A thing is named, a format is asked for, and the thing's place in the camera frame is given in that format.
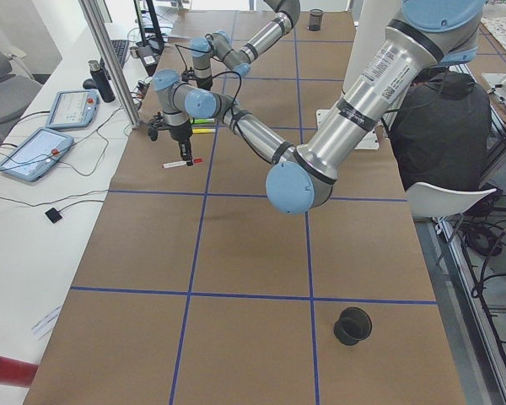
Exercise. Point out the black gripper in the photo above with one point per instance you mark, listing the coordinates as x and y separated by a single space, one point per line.
180 133

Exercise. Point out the red and white marker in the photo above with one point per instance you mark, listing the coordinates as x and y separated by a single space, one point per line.
182 163

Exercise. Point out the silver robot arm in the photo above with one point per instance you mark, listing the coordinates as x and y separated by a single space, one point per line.
422 34
217 45

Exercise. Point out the yellow highlighter pen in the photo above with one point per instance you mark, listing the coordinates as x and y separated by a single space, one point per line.
203 130

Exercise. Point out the green highlighter pen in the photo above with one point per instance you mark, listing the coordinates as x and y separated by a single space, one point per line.
202 121

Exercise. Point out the black water bottle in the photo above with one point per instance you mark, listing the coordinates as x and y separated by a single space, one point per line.
101 81

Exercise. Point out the far teach pendant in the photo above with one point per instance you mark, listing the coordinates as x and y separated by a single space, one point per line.
73 109

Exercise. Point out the teach pendant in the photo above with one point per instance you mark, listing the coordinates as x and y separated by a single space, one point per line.
73 109
37 154

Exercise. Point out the black keyboard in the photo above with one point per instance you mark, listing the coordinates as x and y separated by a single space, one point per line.
121 50

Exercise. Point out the small black puck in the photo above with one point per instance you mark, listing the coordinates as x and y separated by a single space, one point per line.
53 215

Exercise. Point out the near teach pendant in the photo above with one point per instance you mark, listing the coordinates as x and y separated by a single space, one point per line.
37 154

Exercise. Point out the right black mesh cup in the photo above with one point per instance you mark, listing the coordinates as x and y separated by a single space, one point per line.
315 19

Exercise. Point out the black mesh cup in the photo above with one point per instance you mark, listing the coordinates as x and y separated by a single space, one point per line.
353 326
315 19

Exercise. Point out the left black mesh cup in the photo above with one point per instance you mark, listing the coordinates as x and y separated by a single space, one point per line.
353 326

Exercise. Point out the white chair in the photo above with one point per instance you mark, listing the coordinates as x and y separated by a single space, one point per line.
428 201

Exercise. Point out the person in black jacket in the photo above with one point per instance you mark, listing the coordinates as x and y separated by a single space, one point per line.
439 135

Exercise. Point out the red cylinder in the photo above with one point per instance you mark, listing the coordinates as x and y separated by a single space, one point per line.
17 373

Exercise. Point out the aluminium frame post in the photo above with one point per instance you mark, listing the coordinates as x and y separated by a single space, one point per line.
96 24

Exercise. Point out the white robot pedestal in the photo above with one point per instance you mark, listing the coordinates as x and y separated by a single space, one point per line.
378 72

